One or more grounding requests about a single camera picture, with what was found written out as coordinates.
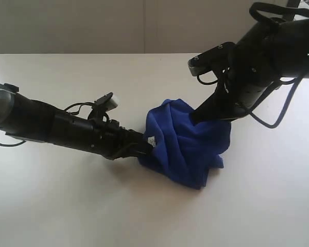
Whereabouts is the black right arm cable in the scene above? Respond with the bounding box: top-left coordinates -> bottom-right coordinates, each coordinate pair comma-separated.
248,1 -> 309,129

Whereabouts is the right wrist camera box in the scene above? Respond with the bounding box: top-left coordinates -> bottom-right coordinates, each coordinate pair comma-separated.
187,42 -> 235,77

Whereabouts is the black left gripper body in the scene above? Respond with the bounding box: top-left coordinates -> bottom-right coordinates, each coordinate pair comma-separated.
53,113 -> 134,161

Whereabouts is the blue microfibre cloth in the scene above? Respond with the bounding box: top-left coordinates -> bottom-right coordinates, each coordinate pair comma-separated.
138,99 -> 231,190

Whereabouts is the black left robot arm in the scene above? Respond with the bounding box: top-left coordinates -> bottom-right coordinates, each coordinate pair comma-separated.
0,83 -> 153,160

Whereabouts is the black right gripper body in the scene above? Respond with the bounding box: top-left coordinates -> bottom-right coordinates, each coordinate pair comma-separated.
214,43 -> 276,109

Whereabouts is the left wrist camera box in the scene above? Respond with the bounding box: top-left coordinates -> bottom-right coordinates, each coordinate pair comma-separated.
95,92 -> 119,112

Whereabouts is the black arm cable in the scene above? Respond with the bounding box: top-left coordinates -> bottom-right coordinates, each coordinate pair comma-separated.
0,102 -> 98,148
248,1 -> 309,129

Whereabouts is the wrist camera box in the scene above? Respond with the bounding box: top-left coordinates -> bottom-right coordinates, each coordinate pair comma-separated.
95,92 -> 119,112
187,42 -> 235,77

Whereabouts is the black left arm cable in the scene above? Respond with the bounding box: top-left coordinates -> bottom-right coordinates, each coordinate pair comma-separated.
0,102 -> 98,148

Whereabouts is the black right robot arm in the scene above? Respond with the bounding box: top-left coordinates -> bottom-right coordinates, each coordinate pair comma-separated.
188,19 -> 309,124

